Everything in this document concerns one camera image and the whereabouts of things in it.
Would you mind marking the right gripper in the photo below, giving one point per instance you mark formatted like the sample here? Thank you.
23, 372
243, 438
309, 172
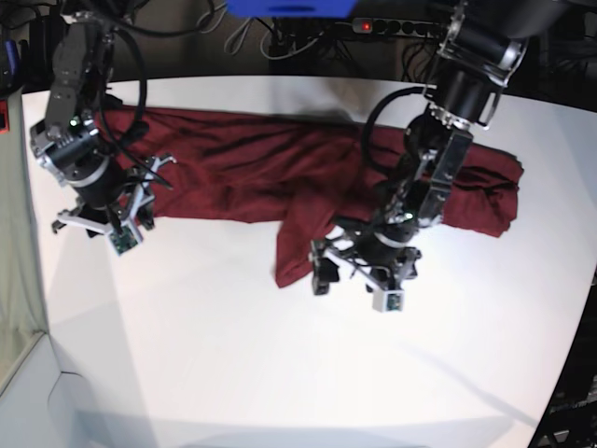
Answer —
110, 198

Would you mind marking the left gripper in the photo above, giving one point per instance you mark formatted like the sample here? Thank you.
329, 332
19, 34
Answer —
380, 252

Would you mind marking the dark red t-shirt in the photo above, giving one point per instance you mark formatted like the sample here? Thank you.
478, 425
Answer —
254, 168

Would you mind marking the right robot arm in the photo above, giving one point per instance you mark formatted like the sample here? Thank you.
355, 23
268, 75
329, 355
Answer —
73, 142

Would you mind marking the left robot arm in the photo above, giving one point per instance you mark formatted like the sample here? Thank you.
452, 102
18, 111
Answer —
480, 50

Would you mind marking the grey fabric side panel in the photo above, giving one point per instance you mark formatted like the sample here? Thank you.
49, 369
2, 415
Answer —
23, 314

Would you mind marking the red and black device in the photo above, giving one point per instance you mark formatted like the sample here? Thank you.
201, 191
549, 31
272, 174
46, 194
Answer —
4, 117

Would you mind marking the blue box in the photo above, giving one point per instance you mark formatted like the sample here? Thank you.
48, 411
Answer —
291, 8

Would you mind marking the black power strip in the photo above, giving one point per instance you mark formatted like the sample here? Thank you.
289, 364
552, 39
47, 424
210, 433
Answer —
396, 28

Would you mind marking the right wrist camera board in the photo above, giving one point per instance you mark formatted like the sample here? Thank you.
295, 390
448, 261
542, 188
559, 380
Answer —
123, 242

